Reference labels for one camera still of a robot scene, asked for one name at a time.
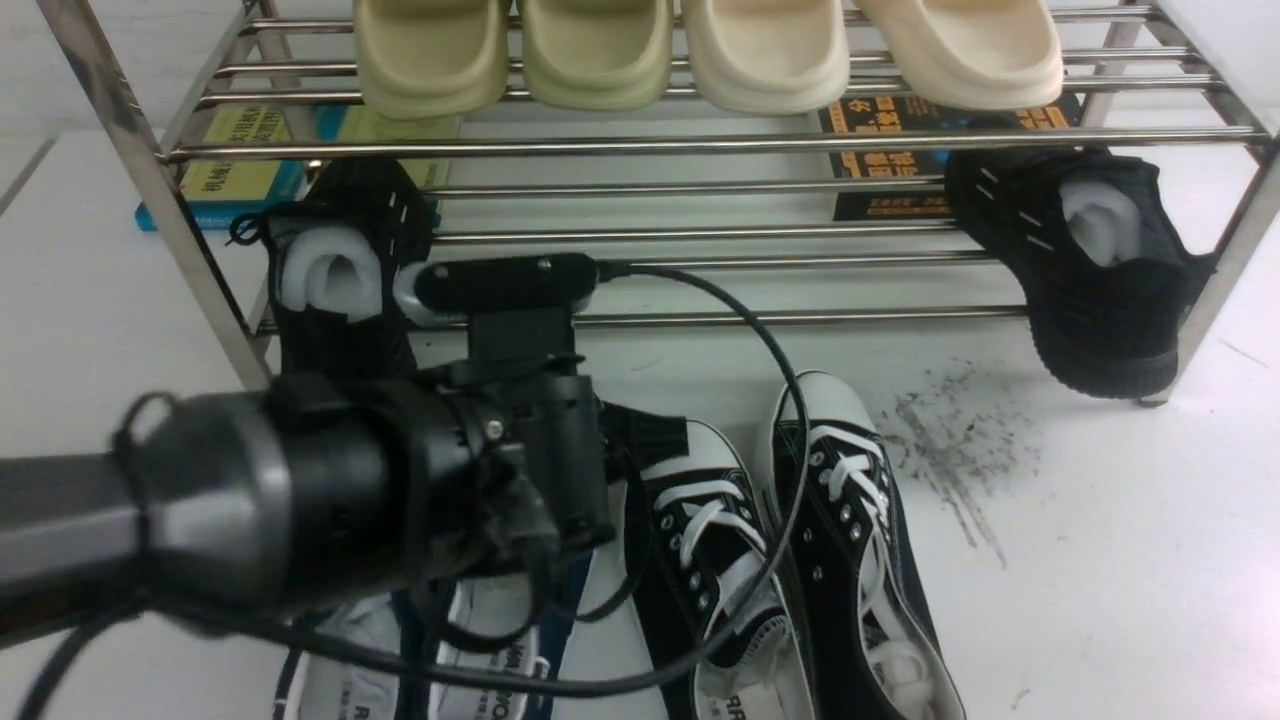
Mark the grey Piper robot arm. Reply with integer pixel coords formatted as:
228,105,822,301
1,354,689,647

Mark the black knit sneaker left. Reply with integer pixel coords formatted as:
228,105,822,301
229,158,436,380

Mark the black knit sneaker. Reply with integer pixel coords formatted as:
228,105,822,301
229,158,436,380
943,146,1215,400

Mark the black knit sneaker right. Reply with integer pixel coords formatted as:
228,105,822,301
943,146,1215,400

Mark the olive green slipper left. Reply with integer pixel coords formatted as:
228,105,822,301
352,1,512,120

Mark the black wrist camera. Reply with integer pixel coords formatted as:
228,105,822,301
392,252,600,365

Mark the yellow and blue book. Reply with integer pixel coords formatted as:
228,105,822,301
180,105,461,231

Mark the black canvas lace-up right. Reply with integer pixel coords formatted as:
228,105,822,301
750,370,966,719

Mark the black and orange book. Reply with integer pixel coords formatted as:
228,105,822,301
810,94,1083,223

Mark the olive green slipper right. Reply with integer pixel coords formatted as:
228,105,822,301
516,1,675,111

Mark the olive green slipper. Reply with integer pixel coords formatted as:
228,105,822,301
352,1,512,120
516,1,675,111

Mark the navy slip-on shoe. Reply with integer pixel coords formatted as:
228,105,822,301
270,591,424,719
411,559,590,719

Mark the cream slipper left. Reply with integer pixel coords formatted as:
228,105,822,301
681,1,851,115

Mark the stainless steel shoe rack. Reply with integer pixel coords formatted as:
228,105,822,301
36,1,1277,389

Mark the black canvas lace-up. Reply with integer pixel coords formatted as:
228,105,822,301
750,370,966,719
622,420,815,719

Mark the black cable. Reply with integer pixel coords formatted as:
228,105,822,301
15,263,813,720

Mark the cream slipper right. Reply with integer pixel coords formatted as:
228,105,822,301
855,1,1065,111

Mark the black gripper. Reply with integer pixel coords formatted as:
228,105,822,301
385,357,689,582

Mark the black canvas lace-up left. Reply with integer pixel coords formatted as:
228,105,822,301
622,420,815,719

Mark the cream slipper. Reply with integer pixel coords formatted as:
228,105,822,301
681,1,851,115
855,1,1065,111

